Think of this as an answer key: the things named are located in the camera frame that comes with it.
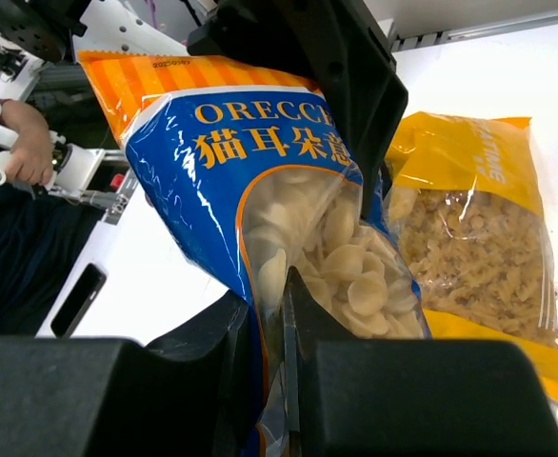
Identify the yellow fusilli pasta bag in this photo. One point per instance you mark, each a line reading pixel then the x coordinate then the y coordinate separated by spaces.
pixel 467 214

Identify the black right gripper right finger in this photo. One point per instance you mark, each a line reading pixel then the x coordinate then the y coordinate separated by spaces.
pixel 337 44

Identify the blue orange orecchiette pasta bag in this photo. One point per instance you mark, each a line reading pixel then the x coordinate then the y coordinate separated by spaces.
pixel 250 175

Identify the white teleoperation handle device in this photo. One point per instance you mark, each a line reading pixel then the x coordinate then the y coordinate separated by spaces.
pixel 97 178

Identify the black smartphone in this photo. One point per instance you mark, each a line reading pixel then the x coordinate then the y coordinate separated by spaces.
pixel 78 301

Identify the operator hand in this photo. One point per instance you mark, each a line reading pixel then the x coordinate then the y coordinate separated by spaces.
pixel 31 154

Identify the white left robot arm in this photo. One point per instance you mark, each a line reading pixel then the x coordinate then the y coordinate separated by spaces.
pixel 56 31

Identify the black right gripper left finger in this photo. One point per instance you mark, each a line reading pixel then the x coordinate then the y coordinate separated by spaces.
pixel 218 409

